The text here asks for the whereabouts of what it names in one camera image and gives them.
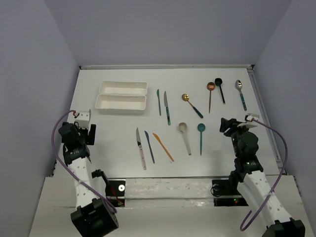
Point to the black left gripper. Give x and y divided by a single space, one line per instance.
89 137

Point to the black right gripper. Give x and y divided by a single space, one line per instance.
224 124

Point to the teal plastic spoon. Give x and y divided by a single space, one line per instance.
201 129

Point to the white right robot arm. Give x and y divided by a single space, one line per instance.
249 179

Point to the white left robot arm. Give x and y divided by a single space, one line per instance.
94 215

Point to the white near tray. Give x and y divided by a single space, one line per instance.
121 104

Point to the copper spoon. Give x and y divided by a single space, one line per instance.
210 87

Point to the black spoon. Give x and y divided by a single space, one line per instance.
218 82

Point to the beige plastic spoon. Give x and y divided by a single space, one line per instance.
183 129

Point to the blue plastic knife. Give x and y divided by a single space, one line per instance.
149 144

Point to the orange plastic knife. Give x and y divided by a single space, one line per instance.
165 149

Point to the teal plastic knife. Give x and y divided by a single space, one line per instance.
159 106

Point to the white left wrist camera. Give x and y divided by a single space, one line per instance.
84 118

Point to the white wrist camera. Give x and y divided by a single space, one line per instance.
250 121
84 118

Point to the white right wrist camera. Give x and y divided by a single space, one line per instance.
250 121

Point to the silver spoon teal handle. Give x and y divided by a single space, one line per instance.
238 86

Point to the gold spoon green handle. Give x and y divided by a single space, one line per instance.
185 97

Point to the steel knife pink handle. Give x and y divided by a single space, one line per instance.
140 149

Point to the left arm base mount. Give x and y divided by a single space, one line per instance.
115 192

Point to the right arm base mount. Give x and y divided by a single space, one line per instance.
225 195

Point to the steel knife green handle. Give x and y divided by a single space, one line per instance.
167 108

